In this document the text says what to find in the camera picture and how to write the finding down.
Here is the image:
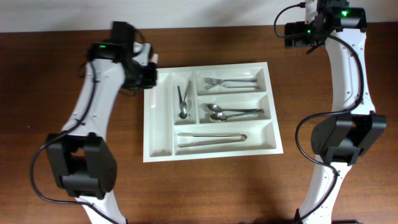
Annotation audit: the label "metal fork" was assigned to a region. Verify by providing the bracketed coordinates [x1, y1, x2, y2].
[204, 84, 261, 90]
[203, 77, 257, 85]

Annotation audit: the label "small metal teaspoon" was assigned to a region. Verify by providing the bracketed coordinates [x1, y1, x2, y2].
[178, 81, 190, 117]
[177, 86, 188, 119]

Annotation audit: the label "large metal spoon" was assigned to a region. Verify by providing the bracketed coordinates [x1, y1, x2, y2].
[210, 110, 264, 123]
[205, 104, 264, 113]

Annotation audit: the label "right black camera cable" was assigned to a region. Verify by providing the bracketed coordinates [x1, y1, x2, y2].
[273, 2, 365, 224]

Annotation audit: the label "pink plastic knife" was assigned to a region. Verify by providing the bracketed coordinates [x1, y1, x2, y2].
[150, 54, 159, 109]

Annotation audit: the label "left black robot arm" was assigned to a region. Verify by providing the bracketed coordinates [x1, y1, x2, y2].
[42, 21, 157, 223]

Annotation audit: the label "white plastic cutlery tray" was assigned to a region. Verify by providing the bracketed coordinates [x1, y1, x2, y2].
[143, 62, 283, 162]

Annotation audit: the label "long metal tongs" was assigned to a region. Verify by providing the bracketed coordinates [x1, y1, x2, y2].
[178, 133, 248, 148]

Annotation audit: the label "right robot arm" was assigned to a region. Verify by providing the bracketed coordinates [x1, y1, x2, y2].
[281, 1, 387, 223]

